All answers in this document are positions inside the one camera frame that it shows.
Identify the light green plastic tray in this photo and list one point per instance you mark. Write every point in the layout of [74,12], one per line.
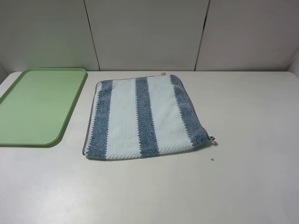
[36,108]

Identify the blue white striped towel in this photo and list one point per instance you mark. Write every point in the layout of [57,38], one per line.
[142,117]

